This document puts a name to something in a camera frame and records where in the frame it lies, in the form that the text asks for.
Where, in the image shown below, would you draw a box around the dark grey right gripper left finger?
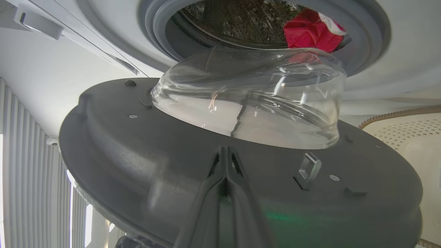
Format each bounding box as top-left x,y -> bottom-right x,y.
174,146 -> 227,248

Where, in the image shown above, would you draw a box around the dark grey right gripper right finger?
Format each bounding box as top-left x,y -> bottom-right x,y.
224,146 -> 276,248

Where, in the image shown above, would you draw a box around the dark round glass washer door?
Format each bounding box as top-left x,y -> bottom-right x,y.
59,46 -> 423,248

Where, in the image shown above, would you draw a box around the red and white garment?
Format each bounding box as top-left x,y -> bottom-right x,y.
283,9 -> 347,53

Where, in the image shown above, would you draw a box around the cream perforated laundry basket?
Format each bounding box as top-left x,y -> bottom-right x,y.
358,105 -> 441,248

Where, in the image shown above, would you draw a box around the grey rubber door gasket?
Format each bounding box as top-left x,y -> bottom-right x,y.
138,0 -> 392,78

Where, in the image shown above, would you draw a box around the white front-load washing machine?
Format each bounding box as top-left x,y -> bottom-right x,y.
0,0 -> 441,116

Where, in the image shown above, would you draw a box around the grey vertical blinds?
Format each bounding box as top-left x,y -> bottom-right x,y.
0,77 -> 91,248

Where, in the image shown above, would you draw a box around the perforated steel washer drum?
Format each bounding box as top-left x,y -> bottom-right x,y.
179,0 -> 301,49

